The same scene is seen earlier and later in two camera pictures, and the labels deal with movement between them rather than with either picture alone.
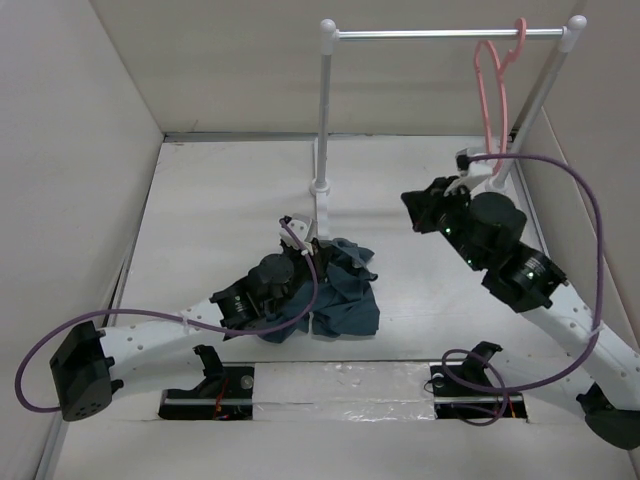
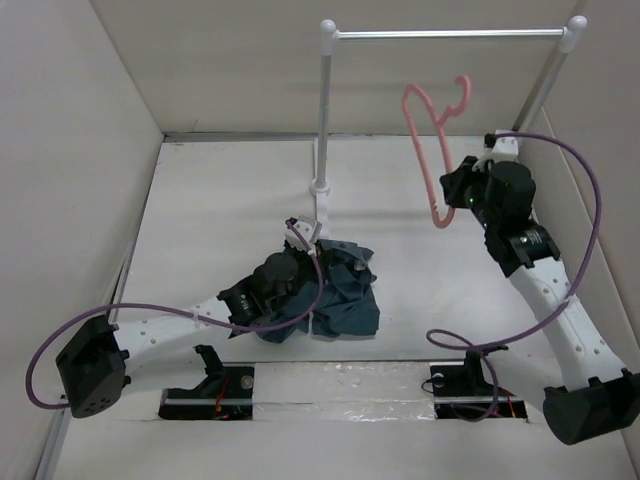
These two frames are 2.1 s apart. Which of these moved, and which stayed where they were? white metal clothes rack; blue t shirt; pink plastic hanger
Moved: pink plastic hanger
Stayed: blue t shirt; white metal clothes rack
